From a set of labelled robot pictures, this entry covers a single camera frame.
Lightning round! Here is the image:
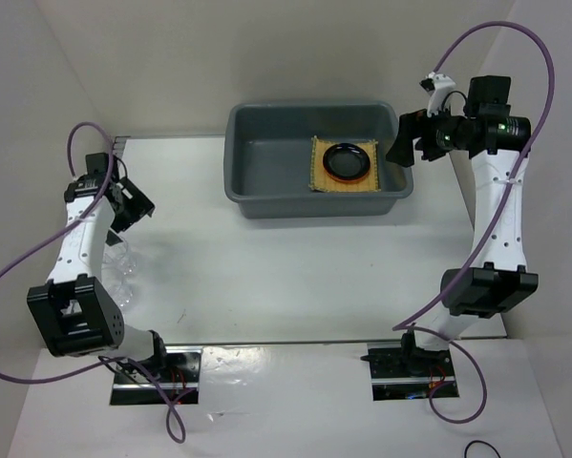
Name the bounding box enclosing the black round plate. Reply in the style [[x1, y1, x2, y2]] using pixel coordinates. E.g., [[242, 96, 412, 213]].
[[322, 141, 372, 180]]

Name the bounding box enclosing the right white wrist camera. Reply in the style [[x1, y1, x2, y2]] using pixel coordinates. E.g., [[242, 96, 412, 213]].
[[419, 72, 456, 117]]

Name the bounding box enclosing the grey plastic bin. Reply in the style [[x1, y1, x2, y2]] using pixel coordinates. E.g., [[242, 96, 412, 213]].
[[223, 99, 413, 219]]

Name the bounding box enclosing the clear plastic cup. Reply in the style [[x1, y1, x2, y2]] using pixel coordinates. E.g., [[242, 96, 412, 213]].
[[103, 274, 134, 308], [103, 231, 138, 277]]

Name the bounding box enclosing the purple cable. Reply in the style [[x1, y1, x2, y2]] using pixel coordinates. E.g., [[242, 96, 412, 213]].
[[0, 121, 196, 444], [392, 19, 555, 424]]

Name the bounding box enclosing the woven bamboo mat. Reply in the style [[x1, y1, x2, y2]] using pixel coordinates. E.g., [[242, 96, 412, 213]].
[[309, 136, 380, 193]]

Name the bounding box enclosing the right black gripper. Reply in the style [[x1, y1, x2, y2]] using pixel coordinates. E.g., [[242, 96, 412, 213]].
[[385, 99, 469, 166]]

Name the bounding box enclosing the black cable loop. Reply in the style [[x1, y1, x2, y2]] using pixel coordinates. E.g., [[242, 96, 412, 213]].
[[464, 439, 501, 458]]

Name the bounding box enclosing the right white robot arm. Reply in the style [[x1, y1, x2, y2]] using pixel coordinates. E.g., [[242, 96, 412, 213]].
[[386, 72, 539, 376]]

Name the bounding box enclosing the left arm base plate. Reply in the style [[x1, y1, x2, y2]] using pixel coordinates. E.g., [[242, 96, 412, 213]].
[[110, 345, 202, 406]]

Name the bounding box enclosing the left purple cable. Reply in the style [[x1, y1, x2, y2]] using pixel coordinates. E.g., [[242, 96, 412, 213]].
[[0, 121, 196, 444]]

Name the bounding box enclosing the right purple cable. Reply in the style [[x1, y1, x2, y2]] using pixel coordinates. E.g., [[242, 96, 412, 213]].
[[392, 19, 555, 424]]

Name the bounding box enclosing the orange plastic plate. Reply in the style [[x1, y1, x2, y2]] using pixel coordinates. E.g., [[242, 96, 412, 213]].
[[322, 142, 373, 184]]

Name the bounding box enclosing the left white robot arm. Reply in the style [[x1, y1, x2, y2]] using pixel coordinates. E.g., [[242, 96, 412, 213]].
[[27, 153, 170, 382]]

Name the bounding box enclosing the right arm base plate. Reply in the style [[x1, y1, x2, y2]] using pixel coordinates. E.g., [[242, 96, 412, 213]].
[[360, 342, 459, 402]]

